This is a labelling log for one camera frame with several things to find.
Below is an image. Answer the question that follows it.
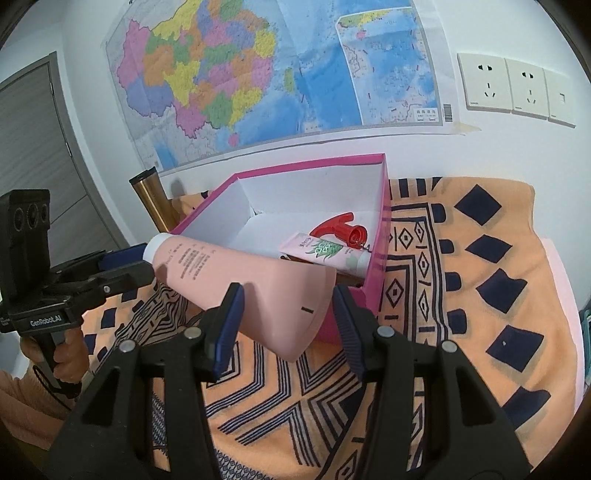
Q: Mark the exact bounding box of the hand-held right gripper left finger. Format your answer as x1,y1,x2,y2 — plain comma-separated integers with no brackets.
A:
48,282,245,480

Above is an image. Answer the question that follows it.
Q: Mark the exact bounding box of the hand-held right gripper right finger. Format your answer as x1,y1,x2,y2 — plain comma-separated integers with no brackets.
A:
332,285,529,480

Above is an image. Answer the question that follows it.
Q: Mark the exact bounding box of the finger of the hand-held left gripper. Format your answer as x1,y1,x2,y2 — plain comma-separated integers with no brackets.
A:
52,244,148,280
46,261,156,310

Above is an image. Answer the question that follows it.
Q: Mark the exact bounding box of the large pink tube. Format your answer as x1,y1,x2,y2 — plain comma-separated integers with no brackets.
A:
142,233,337,361

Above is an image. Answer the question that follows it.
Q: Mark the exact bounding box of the pink cardboard box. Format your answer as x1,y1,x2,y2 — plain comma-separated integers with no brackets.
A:
168,153,391,344

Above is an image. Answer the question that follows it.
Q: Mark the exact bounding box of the pink tube with aloe print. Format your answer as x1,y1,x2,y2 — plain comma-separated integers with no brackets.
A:
278,233,370,278

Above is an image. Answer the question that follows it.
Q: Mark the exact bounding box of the red spray trigger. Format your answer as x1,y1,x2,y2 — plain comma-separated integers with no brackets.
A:
309,212,368,250

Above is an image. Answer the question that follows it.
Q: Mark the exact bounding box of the person's left forearm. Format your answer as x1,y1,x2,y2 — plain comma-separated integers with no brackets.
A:
0,367,79,450

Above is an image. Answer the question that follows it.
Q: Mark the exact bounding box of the person's left hand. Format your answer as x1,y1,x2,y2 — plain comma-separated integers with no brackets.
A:
21,330,90,385

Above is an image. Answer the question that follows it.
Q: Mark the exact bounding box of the gold metal tumbler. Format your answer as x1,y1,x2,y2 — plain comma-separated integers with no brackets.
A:
129,168,178,234

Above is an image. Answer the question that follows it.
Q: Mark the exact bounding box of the grey door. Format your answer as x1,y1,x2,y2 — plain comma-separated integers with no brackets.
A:
0,53,127,278

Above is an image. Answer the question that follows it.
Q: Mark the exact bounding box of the orange patterned cloth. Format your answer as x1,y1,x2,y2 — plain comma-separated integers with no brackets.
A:
78,175,580,480

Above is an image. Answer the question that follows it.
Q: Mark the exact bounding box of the colourful wall map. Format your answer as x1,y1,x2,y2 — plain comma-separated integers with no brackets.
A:
104,0,455,169

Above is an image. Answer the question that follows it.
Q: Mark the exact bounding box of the white wall outlet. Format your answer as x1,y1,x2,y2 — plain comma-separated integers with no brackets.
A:
505,58,550,118
457,53,513,112

